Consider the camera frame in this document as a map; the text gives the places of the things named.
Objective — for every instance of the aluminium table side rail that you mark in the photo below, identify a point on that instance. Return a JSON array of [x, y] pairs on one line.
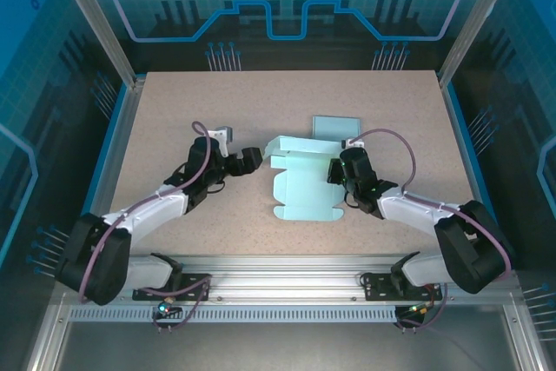
[[114, 162]]

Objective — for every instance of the aluminium frame rail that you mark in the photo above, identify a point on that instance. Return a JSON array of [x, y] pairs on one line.
[[282, 275]]

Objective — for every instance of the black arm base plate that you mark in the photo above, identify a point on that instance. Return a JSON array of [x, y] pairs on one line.
[[193, 277], [375, 290]]

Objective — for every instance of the small LED connector board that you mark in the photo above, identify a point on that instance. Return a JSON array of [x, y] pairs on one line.
[[163, 308], [417, 309]]

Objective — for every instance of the aluminium frame post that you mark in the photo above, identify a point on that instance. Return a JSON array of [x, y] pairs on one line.
[[97, 19], [475, 19]]

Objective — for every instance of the grey metal lower panel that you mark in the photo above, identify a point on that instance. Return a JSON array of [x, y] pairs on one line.
[[282, 349]]

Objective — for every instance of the light blue paper box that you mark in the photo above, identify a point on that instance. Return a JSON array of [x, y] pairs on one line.
[[299, 197], [334, 127]]

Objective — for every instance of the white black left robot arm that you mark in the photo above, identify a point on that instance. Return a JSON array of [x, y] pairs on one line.
[[147, 210]]

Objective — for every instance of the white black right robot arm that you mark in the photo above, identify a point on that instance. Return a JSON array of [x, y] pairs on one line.
[[412, 208]]

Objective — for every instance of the aluminium frame leg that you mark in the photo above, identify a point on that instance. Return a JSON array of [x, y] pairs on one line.
[[530, 351], [45, 353]]

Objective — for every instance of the blue table side trim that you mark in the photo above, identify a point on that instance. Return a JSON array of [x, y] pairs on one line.
[[99, 171], [455, 110]]

